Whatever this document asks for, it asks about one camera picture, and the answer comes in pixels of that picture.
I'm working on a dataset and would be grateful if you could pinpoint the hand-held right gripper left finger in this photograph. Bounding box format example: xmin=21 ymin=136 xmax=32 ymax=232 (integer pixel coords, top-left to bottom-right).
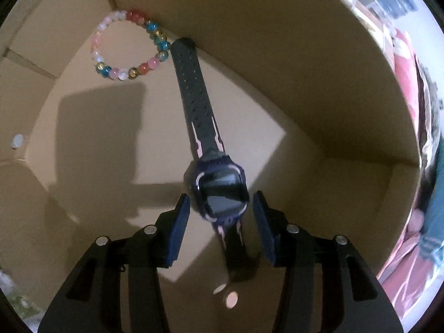
xmin=37 ymin=193 xmax=191 ymax=333

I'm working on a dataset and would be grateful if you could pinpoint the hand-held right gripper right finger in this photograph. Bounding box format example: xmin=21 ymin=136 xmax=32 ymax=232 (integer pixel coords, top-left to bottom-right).
xmin=253 ymin=191 xmax=405 ymax=333

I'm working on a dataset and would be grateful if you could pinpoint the dark purple smart watch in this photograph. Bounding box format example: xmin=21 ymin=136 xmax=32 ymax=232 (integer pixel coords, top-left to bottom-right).
xmin=170 ymin=37 xmax=259 ymax=283

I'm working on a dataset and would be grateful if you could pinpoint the brown cardboard box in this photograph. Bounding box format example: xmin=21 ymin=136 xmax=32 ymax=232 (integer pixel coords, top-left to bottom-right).
xmin=0 ymin=0 xmax=422 ymax=333

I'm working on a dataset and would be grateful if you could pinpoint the pink blanket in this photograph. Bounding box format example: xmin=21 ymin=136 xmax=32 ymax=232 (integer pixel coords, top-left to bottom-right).
xmin=376 ymin=28 xmax=444 ymax=323

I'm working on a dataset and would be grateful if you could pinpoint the blue cloth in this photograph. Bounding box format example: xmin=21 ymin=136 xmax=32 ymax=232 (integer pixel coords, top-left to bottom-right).
xmin=418 ymin=153 xmax=444 ymax=261

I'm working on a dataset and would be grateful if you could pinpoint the green and white rug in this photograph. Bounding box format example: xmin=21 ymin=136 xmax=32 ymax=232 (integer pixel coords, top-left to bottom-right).
xmin=0 ymin=267 xmax=39 ymax=330

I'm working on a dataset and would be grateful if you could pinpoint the dark grey fuzzy blanket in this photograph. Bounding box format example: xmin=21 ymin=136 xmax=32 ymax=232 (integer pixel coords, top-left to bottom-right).
xmin=414 ymin=59 xmax=444 ymax=188

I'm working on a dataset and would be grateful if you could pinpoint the multicolour glass bead bracelet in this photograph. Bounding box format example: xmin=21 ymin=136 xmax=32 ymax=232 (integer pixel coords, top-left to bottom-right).
xmin=91 ymin=9 xmax=170 ymax=81

